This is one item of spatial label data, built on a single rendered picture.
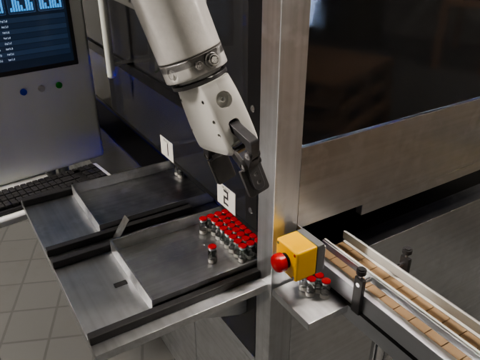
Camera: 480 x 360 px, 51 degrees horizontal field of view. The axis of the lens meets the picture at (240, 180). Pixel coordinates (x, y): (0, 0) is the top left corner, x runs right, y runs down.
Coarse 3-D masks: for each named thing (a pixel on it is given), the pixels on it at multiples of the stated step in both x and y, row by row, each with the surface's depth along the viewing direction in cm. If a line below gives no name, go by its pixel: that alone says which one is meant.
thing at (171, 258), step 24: (192, 216) 135; (120, 240) 126; (144, 240) 130; (168, 240) 130; (192, 240) 130; (216, 240) 130; (120, 264) 121; (144, 264) 121; (168, 264) 121; (192, 264) 121; (216, 264) 121; (240, 264) 121; (144, 288) 108; (168, 288) 113; (192, 288) 110
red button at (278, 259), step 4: (280, 252) 103; (272, 256) 103; (276, 256) 102; (280, 256) 102; (284, 256) 102; (272, 260) 103; (276, 260) 102; (280, 260) 101; (284, 260) 102; (272, 264) 103; (276, 264) 102; (280, 264) 101; (284, 264) 102; (276, 268) 102; (280, 268) 102; (284, 268) 102; (280, 272) 103
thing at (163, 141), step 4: (160, 136) 149; (164, 140) 147; (164, 144) 148; (168, 144) 145; (172, 144) 143; (164, 148) 149; (168, 148) 146; (172, 148) 143; (164, 152) 150; (172, 152) 144; (168, 156) 148; (172, 156) 145; (172, 160) 146
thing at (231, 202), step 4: (220, 184) 123; (220, 188) 123; (224, 188) 121; (220, 192) 124; (224, 192) 122; (228, 192) 120; (232, 192) 118; (220, 196) 124; (232, 196) 119; (220, 200) 125; (232, 200) 119; (224, 204) 123; (228, 204) 122; (232, 204) 120; (228, 208) 122; (232, 208) 120; (232, 212) 121
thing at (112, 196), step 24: (144, 168) 161; (168, 168) 165; (72, 192) 151; (96, 192) 152; (120, 192) 152; (144, 192) 152; (168, 192) 152; (192, 192) 152; (96, 216) 140; (120, 216) 140; (144, 216) 137
